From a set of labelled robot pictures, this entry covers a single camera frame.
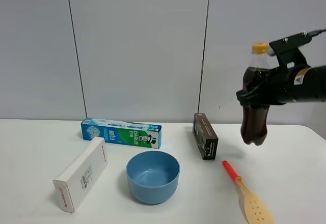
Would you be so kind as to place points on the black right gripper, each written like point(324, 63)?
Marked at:
point(294, 85)

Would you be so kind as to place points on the cola bottle yellow cap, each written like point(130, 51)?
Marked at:
point(253, 128)

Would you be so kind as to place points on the dark brown rectangular box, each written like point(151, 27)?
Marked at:
point(205, 136)

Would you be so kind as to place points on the blue plastic bowl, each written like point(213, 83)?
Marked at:
point(153, 176)

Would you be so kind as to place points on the blue green toothpaste box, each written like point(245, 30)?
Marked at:
point(121, 132)

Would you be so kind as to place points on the white rectangular box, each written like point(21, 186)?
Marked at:
point(74, 183)

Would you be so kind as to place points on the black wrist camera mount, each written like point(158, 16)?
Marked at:
point(287, 49)

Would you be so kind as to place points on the slotted spatula red handle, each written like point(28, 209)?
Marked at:
point(255, 210)

